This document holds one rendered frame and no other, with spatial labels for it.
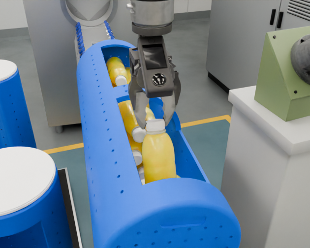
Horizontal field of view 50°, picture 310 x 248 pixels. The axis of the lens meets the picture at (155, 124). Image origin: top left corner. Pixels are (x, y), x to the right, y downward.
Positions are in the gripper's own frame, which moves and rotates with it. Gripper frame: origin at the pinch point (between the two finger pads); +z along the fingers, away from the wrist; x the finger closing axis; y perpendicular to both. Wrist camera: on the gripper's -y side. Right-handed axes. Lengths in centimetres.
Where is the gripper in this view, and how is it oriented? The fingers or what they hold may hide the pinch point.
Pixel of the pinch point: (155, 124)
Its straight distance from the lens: 67.7
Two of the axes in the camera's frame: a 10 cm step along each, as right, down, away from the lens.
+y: -2.3, -5.3, 8.1
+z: 0.0, 8.4, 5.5
